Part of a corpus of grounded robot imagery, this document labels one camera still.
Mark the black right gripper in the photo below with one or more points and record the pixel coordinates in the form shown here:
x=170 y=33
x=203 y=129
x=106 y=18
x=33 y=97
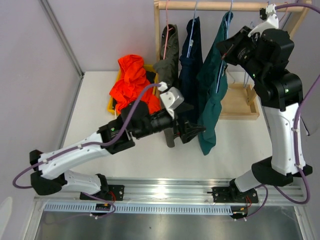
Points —
x=227 y=46

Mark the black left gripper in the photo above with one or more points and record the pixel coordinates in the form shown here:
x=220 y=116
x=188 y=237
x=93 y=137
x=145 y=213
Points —
x=189 y=131

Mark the teal green shorts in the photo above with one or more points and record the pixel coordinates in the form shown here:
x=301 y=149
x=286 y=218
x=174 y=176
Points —
x=210 y=102

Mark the navy blue shorts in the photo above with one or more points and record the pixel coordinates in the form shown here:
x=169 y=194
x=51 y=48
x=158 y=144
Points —
x=190 y=67

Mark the blue hanger with teal shorts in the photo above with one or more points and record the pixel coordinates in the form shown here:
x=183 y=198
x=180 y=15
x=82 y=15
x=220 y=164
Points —
x=227 y=27

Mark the pink hanger with black shorts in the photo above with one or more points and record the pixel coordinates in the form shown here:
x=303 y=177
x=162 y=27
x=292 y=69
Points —
x=285 y=13

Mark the orange shorts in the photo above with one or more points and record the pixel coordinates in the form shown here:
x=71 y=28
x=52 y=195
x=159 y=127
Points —
x=131 y=82

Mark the black shorts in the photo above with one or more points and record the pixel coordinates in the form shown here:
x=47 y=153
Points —
x=151 y=77

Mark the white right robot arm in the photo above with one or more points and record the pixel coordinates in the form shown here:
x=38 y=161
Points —
x=281 y=95

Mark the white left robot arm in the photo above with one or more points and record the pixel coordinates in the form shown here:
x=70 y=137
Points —
x=52 y=171

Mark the olive green shorts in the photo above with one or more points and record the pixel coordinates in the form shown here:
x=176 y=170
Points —
x=168 y=68

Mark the wooden clothes rack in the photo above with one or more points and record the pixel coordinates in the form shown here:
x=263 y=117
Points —
x=240 y=103

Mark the yellow plastic tray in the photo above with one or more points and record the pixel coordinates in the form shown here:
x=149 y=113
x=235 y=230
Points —
x=111 y=106

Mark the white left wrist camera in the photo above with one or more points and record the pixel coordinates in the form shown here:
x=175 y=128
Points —
x=171 y=98

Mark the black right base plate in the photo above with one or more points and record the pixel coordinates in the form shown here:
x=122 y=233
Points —
x=228 y=194

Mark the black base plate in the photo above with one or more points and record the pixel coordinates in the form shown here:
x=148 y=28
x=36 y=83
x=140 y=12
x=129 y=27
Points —
x=228 y=194
x=117 y=192

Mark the aluminium mounting rail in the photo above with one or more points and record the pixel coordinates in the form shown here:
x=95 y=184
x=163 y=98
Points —
x=195 y=191

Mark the white slotted cable duct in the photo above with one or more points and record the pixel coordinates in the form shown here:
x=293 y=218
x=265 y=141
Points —
x=125 y=208

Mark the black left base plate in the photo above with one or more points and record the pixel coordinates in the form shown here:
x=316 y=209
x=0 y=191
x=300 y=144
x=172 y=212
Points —
x=117 y=192

